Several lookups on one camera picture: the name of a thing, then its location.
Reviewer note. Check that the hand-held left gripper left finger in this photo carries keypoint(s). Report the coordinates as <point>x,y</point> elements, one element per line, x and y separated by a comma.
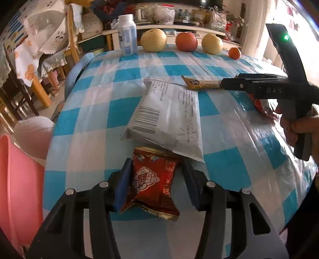
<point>122,184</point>

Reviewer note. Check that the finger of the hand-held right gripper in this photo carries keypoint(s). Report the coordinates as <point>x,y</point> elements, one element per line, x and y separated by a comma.
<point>261,76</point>
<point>234,84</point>

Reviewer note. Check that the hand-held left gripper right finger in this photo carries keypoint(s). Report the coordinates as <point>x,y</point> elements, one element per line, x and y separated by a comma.
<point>193,189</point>

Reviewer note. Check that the red snack packet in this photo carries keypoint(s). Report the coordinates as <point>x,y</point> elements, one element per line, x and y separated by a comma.
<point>261,105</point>
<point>152,181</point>

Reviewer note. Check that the brown snack bar wrapper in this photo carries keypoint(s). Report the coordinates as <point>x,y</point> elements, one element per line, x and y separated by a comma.
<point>201,84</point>

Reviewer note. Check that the white milk bottle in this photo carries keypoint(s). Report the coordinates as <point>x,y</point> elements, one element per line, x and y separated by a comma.
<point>127,34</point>

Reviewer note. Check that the person's right hand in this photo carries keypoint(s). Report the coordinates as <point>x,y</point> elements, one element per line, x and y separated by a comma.
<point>306,124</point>

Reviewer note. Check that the orange tangerine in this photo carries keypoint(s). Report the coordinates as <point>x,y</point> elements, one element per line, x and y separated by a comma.
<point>234,53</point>

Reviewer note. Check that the small yellow pear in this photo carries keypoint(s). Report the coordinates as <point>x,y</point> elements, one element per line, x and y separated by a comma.
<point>211,44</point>

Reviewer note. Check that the red apple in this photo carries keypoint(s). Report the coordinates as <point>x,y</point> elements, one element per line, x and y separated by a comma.
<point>186,42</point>

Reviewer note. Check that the blue checkered tablecloth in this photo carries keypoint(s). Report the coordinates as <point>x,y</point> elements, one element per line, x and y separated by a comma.
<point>94,119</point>

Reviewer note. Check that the grey mailer bag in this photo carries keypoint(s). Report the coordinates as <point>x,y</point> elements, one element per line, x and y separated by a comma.
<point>169,117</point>

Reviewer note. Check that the cardboard box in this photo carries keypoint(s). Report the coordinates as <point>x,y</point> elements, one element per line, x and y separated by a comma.
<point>200,17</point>

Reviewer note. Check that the white cabinet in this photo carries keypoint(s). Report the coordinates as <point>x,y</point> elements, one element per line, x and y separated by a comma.
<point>174,31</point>

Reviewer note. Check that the large yellow pear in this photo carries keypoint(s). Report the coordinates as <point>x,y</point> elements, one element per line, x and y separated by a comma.
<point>153,40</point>

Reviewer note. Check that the crumpled white bag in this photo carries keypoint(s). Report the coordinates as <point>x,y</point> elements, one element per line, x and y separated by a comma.
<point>163,13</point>

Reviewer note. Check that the pink plastic bin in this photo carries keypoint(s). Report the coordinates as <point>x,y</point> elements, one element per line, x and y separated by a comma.
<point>20,189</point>

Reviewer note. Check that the metal pot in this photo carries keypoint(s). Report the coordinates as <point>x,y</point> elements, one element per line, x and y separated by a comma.
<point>143,15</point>

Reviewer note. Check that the dark wooden chair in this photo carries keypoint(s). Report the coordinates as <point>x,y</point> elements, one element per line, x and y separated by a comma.
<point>15,94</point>

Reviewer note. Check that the green box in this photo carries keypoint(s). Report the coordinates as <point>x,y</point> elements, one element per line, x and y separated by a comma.
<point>92,44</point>

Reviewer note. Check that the white printed table cover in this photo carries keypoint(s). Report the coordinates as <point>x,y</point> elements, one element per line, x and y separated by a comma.
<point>42,37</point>

